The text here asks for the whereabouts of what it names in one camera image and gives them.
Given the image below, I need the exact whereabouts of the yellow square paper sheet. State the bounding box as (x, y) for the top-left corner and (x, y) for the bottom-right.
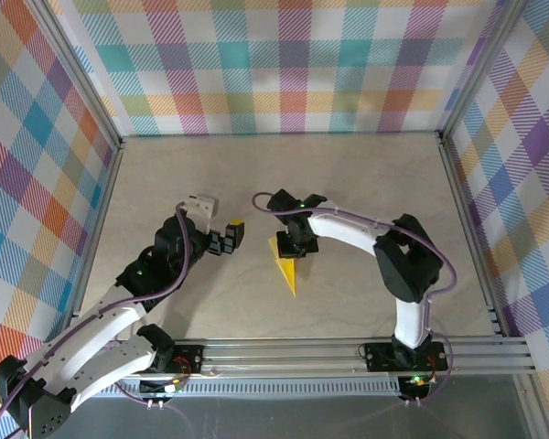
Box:
(265, 235), (298, 298)

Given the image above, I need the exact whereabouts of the small black circuit board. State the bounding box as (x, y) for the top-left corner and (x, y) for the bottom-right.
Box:
(400, 373), (436, 398)
(138, 375), (187, 398)

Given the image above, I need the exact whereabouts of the grey metal panel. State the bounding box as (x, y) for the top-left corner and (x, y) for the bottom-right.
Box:
(72, 396), (532, 439)

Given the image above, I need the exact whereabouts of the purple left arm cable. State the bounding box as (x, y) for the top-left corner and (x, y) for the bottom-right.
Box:
(0, 200), (198, 439)

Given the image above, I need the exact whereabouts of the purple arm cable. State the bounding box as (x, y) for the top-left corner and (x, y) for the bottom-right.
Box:
(252, 190), (458, 415)
(0, 200), (198, 439)

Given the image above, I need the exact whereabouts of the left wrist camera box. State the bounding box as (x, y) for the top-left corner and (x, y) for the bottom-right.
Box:
(178, 193), (221, 232)

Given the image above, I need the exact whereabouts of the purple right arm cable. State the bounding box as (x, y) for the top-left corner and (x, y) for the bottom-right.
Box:
(252, 190), (458, 415)

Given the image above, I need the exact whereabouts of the aluminium frame side rail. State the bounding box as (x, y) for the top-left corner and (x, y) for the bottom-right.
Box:
(66, 136), (127, 342)
(436, 132), (507, 339)

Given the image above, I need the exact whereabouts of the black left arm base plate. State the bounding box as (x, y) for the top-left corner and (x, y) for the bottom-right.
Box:
(157, 343), (206, 374)

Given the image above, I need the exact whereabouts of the aluminium frame cross rail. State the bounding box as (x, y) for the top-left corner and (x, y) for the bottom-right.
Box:
(68, 337), (537, 379)

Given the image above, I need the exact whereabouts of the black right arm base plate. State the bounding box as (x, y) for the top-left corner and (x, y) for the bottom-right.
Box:
(363, 340), (450, 372)

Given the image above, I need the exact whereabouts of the grey slotted cable duct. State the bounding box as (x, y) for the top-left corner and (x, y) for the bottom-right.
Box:
(113, 382), (402, 398)

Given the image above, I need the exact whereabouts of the aluminium frame post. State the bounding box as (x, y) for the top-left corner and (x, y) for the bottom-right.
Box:
(25, 0), (125, 155)
(436, 0), (530, 147)

